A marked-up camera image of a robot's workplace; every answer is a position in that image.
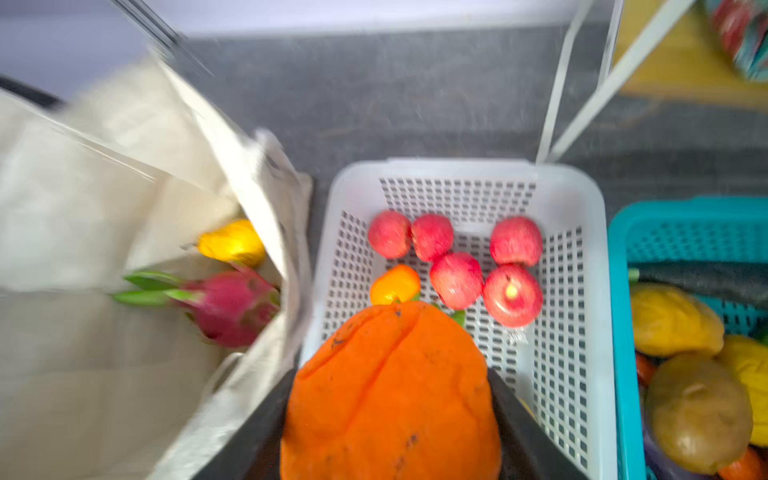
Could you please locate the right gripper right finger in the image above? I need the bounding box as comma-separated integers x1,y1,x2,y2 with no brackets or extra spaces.
488,369,587,480

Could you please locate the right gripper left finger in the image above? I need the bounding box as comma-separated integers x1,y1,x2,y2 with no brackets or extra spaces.
193,368,297,480

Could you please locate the orange tangerine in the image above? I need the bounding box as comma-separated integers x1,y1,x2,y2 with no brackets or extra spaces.
280,301,502,479

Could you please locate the pink dragon fruit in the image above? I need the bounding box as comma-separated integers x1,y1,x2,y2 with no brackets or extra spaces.
112,267,281,349

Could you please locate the yellow orange mango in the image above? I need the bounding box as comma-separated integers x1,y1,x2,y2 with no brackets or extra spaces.
197,219,267,267

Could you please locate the cream canvas grocery bag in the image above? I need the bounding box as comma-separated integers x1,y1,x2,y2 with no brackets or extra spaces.
1,56,313,479

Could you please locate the teal snack bag lower shelf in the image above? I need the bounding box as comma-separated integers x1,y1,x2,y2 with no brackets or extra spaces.
703,0,767,83

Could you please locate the white plastic fruit basket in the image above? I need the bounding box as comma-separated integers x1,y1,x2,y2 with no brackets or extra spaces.
300,159,621,479

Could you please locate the purple eggplant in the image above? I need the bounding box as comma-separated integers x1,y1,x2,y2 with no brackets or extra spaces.
638,385,715,480

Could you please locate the red apple front right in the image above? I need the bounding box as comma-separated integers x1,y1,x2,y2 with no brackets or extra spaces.
483,264,543,328

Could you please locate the red apple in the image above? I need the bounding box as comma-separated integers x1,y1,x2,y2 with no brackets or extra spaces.
368,210,411,259
411,214,454,263
483,264,543,328

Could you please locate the brown potato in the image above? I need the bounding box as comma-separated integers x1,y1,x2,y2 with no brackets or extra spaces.
644,353,753,475

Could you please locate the yellow squash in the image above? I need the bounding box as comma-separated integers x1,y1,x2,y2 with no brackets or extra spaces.
630,283,725,358

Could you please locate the yellow lemon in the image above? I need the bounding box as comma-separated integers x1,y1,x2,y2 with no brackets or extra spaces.
369,265,421,305

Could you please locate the red apple front middle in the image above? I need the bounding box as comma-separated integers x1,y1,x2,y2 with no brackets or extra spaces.
411,214,454,263

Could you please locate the yellow corn cob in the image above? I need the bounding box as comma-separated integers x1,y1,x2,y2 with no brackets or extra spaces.
717,335,767,448

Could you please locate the teal plastic vegetable basket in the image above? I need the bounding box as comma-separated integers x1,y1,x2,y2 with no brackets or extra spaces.
608,197,767,480

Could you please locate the red apple front left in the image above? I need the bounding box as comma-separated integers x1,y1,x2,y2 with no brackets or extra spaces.
368,210,411,259

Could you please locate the dark cucumber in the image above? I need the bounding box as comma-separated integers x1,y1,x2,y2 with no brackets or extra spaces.
628,261,767,310

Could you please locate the wooden two-tier shelf rack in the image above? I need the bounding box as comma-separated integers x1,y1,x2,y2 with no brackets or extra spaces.
536,1,767,163

